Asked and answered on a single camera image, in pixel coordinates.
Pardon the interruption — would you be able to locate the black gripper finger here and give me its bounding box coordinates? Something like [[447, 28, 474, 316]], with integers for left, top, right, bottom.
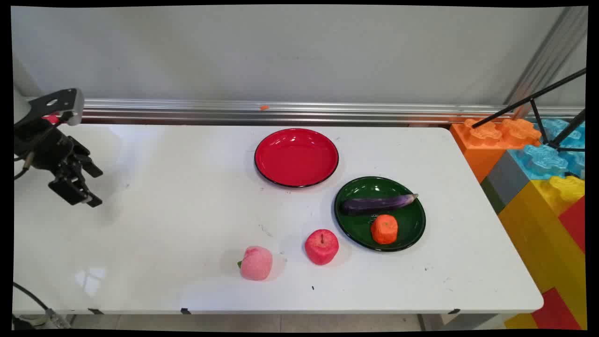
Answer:
[[69, 136, 104, 179], [48, 173, 103, 208]]

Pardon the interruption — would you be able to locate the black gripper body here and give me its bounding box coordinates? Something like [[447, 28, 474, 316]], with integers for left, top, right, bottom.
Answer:
[[14, 119, 79, 182]]

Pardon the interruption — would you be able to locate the purple toy eggplant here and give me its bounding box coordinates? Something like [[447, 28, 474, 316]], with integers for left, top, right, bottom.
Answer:
[[340, 193, 419, 216]]

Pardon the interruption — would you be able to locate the metal table clamp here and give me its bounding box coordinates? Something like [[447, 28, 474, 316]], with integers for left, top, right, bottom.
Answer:
[[14, 308, 73, 330]]

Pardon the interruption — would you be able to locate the pink toy peach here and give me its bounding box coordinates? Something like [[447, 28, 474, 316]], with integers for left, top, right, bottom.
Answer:
[[237, 246, 273, 282]]

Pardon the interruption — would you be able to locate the red plate with black rim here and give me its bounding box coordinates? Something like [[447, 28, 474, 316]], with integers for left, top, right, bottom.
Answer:
[[254, 128, 340, 189]]

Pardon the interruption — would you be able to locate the red toy apple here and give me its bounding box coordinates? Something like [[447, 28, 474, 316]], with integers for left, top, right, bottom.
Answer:
[[305, 229, 340, 266]]

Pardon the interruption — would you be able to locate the orange toy fruit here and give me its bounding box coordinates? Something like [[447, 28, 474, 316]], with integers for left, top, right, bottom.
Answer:
[[370, 214, 399, 245]]

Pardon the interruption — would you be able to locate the green plate with black rim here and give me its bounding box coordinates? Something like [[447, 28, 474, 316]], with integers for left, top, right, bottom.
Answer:
[[334, 176, 426, 253]]

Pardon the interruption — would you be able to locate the big orange building block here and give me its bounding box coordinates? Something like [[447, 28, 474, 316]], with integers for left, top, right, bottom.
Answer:
[[450, 117, 542, 184]]

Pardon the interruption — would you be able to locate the big gray building block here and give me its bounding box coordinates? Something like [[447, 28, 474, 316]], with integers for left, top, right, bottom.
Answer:
[[481, 150, 533, 214]]

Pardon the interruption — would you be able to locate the black tripod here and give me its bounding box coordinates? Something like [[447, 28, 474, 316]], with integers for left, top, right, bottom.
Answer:
[[471, 67, 587, 153]]

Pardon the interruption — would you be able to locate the big blue building block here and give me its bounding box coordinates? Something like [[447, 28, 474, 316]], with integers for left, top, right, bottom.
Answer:
[[507, 118, 586, 181]]

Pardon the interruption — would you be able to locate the big yellow building block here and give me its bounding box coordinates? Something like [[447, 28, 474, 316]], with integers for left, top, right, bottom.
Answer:
[[498, 175, 587, 330]]

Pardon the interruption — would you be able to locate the big red building block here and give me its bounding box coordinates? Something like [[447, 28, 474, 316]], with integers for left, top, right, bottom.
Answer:
[[557, 196, 586, 254], [531, 287, 582, 331]]

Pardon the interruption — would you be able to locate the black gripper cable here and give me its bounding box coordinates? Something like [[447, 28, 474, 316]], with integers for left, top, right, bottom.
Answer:
[[14, 150, 36, 181]]

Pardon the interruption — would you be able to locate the black silver wrist camera box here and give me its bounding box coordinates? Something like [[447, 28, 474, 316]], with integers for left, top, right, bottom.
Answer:
[[27, 88, 85, 127]]

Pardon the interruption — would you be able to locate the horizontal aluminium rail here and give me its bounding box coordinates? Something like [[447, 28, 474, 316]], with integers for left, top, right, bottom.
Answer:
[[27, 98, 585, 126]]

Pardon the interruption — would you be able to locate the black floor cable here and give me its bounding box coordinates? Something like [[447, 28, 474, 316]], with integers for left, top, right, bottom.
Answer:
[[13, 282, 51, 313]]

